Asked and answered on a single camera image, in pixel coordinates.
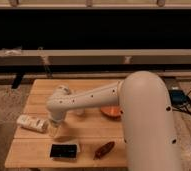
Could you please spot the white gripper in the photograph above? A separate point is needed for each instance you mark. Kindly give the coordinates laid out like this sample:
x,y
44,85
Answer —
x,y
53,128

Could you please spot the white plastic bottle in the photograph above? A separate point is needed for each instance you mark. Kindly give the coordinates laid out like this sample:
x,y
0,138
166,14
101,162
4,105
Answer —
x,y
33,123

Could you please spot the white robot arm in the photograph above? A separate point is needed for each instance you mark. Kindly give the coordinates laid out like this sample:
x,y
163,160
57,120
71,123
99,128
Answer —
x,y
147,118

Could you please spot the black sponge block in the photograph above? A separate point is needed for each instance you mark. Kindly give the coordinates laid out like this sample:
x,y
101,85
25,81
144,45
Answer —
x,y
63,151

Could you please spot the orange bowl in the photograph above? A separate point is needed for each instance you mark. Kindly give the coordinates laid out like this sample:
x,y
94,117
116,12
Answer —
x,y
111,111

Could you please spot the blue power adapter box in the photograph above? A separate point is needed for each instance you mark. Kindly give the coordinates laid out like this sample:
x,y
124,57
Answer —
x,y
177,97

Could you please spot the wooden bench rail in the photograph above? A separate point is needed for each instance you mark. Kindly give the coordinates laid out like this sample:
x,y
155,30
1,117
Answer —
x,y
94,57

